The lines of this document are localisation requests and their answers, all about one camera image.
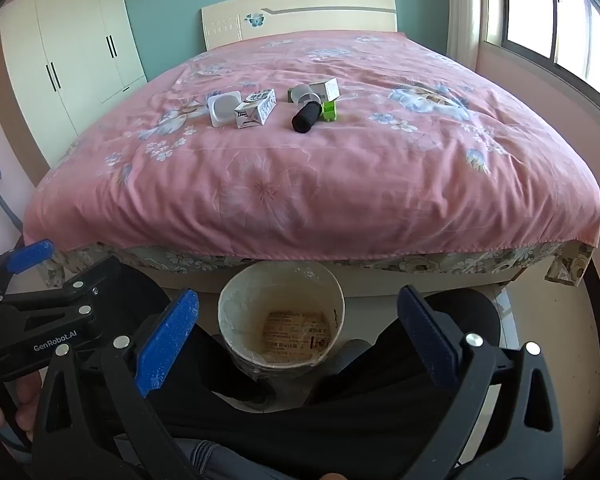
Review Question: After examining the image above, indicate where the white plastic bucket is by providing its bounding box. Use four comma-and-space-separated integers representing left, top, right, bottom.
217, 261, 345, 382

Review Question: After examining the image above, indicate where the black foam tube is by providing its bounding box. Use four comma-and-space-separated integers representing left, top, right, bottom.
290, 100, 324, 136

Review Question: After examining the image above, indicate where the cream bed headboard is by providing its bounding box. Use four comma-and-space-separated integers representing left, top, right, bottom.
201, 0, 399, 52

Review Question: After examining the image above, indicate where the pink floral blanket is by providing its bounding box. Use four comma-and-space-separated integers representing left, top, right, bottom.
22, 30, 600, 267

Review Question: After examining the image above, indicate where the white yogurt cup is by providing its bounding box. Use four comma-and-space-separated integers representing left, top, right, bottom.
207, 89, 244, 128

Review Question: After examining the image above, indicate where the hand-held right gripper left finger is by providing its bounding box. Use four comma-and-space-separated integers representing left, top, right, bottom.
32, 287, 201, 480

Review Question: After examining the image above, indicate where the cream curtain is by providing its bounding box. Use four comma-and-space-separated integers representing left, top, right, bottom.
447, 0, 490, 75

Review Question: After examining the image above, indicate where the window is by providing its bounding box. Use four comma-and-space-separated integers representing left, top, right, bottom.
484, 0, 600, 128

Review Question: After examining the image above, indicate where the grey hose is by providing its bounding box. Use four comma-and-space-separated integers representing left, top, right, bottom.
0, 162, 25, 235

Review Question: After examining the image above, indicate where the clear plastic cup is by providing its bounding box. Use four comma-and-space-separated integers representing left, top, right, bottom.
287, 84, 321, 106

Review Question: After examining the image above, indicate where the person's left hand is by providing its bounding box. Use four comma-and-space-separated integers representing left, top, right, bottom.
0, 369, 45, 443

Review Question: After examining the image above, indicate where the cream wardrobe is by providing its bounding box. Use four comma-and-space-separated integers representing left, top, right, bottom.
0, 0, 149, 169

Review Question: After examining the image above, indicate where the printed paper sheet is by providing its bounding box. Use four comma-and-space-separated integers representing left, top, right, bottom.
262, 310, 333, 364

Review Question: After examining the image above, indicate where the white medicine box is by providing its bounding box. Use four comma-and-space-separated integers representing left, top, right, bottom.
307, 78, 341, 104

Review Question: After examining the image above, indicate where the white milk carton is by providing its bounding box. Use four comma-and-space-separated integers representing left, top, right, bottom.
234, 87, 279, 131

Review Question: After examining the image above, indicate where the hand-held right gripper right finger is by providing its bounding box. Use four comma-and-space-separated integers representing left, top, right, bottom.
397, 285, 566, 480

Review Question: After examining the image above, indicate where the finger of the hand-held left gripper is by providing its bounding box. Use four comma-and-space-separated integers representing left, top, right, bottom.
0, 254, 142, 332
0, 239, 56, 302

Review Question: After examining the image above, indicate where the floral bed sheet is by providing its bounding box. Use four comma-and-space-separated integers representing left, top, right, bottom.
39, 240, 595, 290

